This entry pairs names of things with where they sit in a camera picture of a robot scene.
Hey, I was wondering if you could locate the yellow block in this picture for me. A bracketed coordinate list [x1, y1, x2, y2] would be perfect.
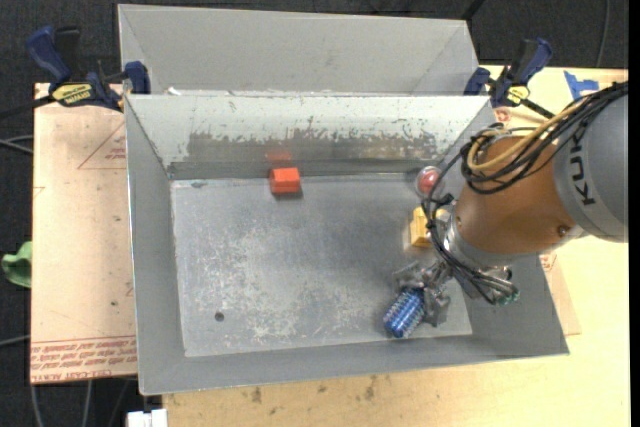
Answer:
[408, 207, 451, 250]

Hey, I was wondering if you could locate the brown cardboard board red print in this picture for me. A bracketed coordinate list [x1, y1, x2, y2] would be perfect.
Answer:
[29, 82, 584, 386]

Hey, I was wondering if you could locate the grey metal bin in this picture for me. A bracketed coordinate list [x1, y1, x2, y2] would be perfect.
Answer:
[117, 3, 570, 397]

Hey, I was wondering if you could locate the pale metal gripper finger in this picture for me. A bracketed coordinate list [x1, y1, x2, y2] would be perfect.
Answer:
[392, 263, 442, 292]
[422, 287, 452, 328]

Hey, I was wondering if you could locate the clear ball with red core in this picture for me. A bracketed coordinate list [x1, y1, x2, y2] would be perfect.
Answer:
[414, 166, 445, 197]

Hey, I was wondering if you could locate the blue ribbed roller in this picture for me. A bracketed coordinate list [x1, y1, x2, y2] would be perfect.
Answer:
[382, 289, 426, 340]

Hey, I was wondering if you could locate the orange-red block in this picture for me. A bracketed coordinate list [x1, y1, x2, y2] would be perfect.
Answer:
[268, 166, 303, 196]

